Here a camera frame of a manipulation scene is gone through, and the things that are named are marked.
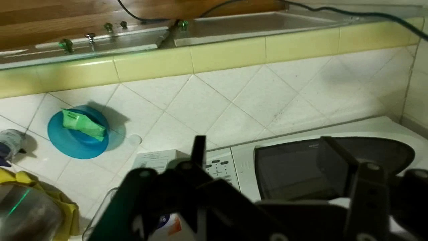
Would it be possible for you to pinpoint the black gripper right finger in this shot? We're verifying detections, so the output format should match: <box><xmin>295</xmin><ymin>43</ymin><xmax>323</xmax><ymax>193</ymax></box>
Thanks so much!
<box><xmin>317</xmin><ymin>137</ymin><xmax>359</xmax><ymax>208</ymax></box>

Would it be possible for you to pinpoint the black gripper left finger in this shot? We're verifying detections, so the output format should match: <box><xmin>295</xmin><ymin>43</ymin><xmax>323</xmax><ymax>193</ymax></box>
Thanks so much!
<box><xmin>191</xmin><ymin>135</ymin><xmax>206</xmax><ymax>166</ymax></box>

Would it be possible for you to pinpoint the white microwave oven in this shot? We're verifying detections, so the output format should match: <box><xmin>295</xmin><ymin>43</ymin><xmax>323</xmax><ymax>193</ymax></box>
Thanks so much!
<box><xmin>132</xmin><ymin>115</ymin><xmax>428</xmax><ymax>241</ymax></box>

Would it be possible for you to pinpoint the white orange cardboard box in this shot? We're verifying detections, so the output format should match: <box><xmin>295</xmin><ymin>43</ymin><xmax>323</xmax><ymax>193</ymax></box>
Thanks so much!
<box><xmin>148</xmin><ymin>213</ymin><xmax>196</xmax><ymax>241</ymax></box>

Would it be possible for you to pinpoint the blue plastic bowl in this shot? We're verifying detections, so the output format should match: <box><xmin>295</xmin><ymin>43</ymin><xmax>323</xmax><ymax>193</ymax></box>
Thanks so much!
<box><xmin>46</xmin><ymin>106</ymin><xmax>109</xmax><ymax>159</ymax></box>

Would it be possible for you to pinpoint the green snack packet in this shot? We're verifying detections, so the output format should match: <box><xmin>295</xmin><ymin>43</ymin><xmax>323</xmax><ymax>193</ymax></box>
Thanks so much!
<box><xmin>61</xmin><ymin>110</ymin><xmax>105</xmax><ymax>141</ymax></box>

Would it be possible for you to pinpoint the grey translucent container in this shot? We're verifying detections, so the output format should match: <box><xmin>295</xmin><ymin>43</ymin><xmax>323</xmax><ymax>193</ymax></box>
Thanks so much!
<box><xmin>0</xmin><ymin>184</ymin><xmax>62</xmax><ymax>241</ymax></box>

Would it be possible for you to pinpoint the small grey cup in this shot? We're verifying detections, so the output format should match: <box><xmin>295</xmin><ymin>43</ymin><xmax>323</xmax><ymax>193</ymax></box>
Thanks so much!
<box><xmin>0</xmin><ymin>129</ymin><xmax>25</xmax><ymax>166</ymax></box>

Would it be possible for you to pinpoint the wooden window sill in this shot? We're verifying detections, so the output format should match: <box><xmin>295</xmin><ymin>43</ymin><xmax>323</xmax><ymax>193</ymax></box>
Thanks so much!
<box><xmin>0</xmin><ymin>0</ymin><xmax>283</xmax><ymax>50</ymax></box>

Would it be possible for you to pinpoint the black power cable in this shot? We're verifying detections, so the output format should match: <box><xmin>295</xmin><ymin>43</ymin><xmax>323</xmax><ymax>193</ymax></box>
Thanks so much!
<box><xmin>116</xmin><ymin>0</ymin><xmax>428</xmax><ymax>43</ymax></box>

